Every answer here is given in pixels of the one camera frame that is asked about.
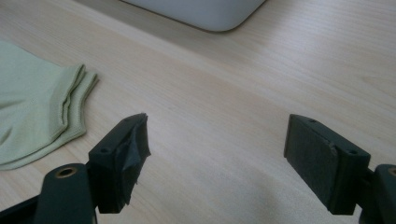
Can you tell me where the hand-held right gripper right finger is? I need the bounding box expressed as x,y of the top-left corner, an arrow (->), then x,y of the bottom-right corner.
283,113 -> 372,216

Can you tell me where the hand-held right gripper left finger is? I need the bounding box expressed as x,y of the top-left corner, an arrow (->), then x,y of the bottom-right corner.
88,112 -> 152,215

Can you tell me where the pale green sock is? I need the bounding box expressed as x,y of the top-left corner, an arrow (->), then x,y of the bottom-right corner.
0,70 -> 99,172
0,40 -> 87,166

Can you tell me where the white compartment storage box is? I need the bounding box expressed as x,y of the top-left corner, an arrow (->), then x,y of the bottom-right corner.
120,0 -> 268,33

